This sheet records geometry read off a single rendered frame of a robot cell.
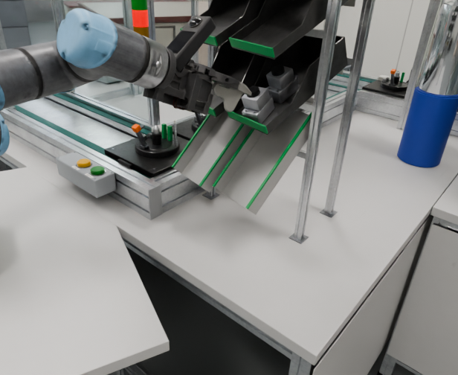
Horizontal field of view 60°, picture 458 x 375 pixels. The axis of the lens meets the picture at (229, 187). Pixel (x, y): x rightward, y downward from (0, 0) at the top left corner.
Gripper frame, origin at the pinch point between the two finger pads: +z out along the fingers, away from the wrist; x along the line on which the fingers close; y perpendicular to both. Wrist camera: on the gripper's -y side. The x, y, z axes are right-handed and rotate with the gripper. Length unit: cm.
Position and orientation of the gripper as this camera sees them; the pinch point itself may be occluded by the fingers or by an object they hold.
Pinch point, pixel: (231, 85)
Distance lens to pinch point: 84.1
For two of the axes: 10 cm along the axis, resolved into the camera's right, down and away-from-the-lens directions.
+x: 7.5, 2.9, -5.9
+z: 6.0, 0.6, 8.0
